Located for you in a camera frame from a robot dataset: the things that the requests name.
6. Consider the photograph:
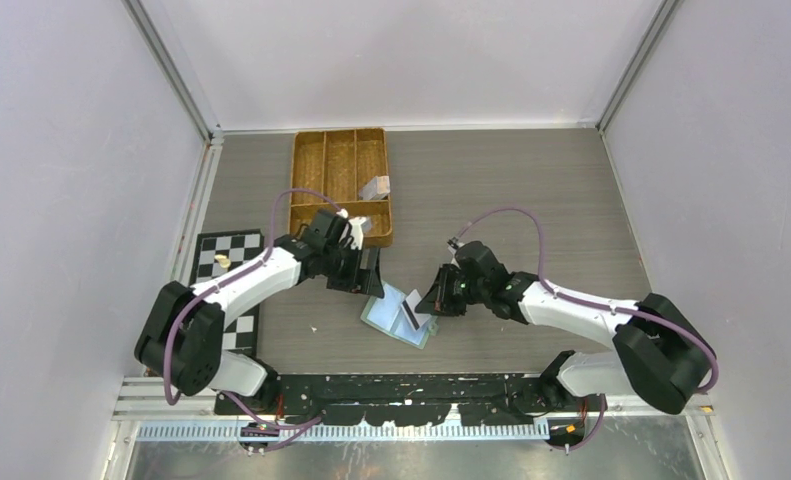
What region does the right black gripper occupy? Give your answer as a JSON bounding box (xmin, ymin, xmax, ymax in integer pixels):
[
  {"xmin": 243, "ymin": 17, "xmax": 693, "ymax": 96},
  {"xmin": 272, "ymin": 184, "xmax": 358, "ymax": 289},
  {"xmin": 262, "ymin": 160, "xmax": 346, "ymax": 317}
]
[{"xmin": 416, "ymin": 263, "xmax": 489, "ymax": 318}]

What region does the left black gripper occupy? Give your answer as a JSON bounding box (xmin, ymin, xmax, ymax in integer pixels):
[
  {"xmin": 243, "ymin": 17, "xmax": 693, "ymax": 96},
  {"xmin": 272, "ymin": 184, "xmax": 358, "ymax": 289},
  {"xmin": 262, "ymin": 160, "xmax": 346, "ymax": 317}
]
[{"xmin": 322, "ymin": 242, "xmax": 383, "ymax": 298}]

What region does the green card holder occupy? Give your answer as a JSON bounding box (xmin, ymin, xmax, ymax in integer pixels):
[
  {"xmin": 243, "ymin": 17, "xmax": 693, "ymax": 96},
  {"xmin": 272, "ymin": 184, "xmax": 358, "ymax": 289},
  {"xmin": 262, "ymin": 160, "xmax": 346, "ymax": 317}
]
[{"xmin": 360, "ymin": 282, "xmax": 438, "ymax": 349}]

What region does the stack of cards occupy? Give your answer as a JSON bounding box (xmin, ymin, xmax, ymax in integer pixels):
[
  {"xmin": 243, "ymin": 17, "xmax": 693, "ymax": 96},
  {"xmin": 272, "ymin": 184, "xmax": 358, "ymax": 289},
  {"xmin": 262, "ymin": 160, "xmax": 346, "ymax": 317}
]
[{"xmin": 358, "ymin": 175, "xmax": 391, "ymax": 201}]

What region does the woven wicker divided tray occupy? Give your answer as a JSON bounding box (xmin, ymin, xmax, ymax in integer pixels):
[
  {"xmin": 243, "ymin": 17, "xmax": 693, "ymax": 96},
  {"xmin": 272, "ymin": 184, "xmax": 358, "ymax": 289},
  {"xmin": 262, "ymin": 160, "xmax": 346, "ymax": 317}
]
[{"xmin": 290, "ymin": 128, "xmax": 394, "ymax": 248}]

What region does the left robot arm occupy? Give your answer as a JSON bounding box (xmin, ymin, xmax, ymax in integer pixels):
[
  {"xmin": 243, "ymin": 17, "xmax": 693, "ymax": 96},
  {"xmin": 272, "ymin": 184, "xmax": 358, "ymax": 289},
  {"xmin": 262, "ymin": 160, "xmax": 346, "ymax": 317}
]
[{"xmin": 134, "ymin": 209, "xmax": 384, "ymax": 414}]

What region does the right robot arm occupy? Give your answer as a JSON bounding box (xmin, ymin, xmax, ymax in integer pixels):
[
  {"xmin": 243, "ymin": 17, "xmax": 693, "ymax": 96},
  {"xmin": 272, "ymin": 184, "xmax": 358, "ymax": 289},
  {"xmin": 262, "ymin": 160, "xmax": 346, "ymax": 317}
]
[{"xmin": 414, "ymin": 241, "xmax": 718, "ymax": 414}]

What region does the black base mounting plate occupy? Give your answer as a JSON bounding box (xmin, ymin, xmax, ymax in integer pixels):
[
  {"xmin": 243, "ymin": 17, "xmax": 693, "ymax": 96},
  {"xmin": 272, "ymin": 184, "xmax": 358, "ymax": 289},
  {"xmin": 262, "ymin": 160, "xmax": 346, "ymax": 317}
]
[{"xmin": 214, "ymin": 373, "xmax": 601, "ymax": 427}]

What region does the cream chess piece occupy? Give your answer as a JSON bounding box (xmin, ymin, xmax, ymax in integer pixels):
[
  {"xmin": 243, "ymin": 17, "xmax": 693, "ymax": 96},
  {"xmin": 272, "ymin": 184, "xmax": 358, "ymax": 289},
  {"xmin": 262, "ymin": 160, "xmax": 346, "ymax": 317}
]
[{"xmin": 214, "ymin": 254, "xmax": 231, "ymax": 269}]

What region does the black white chessboard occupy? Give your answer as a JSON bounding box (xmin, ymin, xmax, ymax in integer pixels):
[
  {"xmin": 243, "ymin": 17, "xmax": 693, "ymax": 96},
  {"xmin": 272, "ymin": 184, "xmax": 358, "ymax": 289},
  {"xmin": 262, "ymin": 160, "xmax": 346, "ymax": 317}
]
[{"xmin": 188, "ymin": 229, "xmax": 264, "ymax": 358}]

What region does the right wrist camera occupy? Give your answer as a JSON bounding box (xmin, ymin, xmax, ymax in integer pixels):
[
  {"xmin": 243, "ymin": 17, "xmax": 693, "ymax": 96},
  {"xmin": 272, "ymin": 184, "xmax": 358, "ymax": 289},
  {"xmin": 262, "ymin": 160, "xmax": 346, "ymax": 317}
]
[{"xmin": 446, "ymin": 237, "xmax": 463, "ymax": 254}]

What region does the aluminium front rail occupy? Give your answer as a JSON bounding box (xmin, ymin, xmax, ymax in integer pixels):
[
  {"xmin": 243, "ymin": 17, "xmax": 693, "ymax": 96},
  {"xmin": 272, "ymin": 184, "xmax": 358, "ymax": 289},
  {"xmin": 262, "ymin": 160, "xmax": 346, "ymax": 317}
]
[{"xmin": 111, "ymin": 370, "xmax": 714, "ymax": 422}]

